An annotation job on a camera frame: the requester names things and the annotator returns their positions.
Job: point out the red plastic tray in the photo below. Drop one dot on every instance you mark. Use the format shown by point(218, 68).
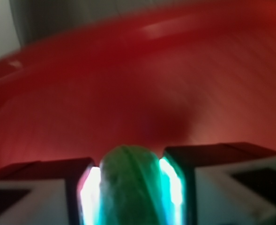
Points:
point(192, 74)

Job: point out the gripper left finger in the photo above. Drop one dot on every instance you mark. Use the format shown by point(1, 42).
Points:
point(63, 192)

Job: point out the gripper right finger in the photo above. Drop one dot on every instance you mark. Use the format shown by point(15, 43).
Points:
point(220, 184)

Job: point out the green knitted ball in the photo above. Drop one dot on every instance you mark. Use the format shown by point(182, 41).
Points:
point(130, 187)

